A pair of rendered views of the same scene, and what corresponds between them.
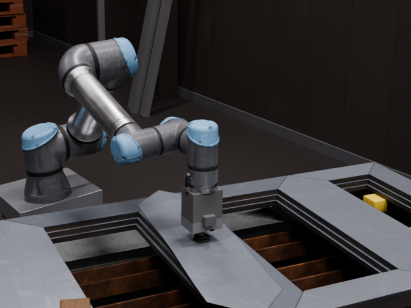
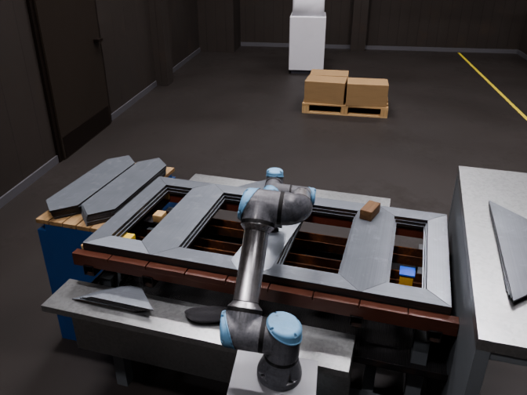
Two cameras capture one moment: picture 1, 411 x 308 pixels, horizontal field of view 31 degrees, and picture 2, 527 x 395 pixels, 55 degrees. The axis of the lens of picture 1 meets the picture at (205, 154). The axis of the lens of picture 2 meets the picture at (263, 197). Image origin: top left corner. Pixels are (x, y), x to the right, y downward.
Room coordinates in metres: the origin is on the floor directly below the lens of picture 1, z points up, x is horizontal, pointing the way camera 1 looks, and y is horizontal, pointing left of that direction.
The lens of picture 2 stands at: (3.24, 1.32, 2.06)
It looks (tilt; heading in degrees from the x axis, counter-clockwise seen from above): 27 degrees down; 222
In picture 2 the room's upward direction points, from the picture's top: straight up
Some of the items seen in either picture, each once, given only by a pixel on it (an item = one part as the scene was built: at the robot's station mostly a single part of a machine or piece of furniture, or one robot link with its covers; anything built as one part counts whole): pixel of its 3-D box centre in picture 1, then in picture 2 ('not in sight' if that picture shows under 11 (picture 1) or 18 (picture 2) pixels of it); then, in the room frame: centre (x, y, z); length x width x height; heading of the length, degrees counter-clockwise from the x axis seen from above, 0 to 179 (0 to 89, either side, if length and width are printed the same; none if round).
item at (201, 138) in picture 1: (202, 144); (274, 181); (1.70, 0.01, 1.12); 0.09 x 0.08 x 0.11; 34
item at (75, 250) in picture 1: (197, 227); (192, 322); (2.22, 0.02, 0.67); 1.30 x 0.20 x 0.03; 115
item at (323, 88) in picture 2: not in sight; (347, 92); (-2.60, -2.39, 0.21); 1.14 x 0.78 x 0.42; 122
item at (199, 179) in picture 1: (201, 175); not in sight; (1.70, 0.01, 1.04); 0.08 x 0.08 x 0.05
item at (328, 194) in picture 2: not in sight; (282, 197); (1.21, -0.35, 0.74); 1.20 x 0.26 x 0.03; 115
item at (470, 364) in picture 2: not in sight; (448, 335); (1.41, 0.77, 0.51); 1.30 x 0.04 x 1.01; 25
